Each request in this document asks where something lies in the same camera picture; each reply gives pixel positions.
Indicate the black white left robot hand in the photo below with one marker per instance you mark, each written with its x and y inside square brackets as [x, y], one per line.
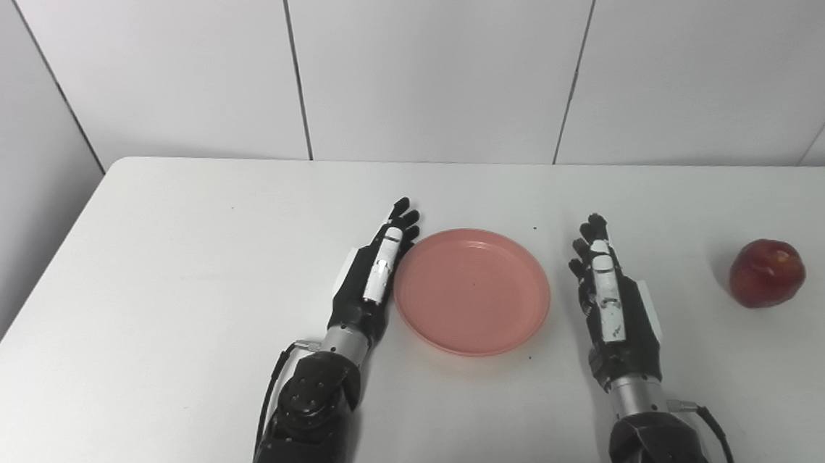
[356, 304]

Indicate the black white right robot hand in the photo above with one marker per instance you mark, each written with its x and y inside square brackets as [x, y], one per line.
[634, 339]

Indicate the pink round plate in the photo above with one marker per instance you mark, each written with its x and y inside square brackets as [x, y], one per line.
[471, 293]

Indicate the red apple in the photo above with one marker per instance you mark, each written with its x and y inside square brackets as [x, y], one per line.
[768, 275]

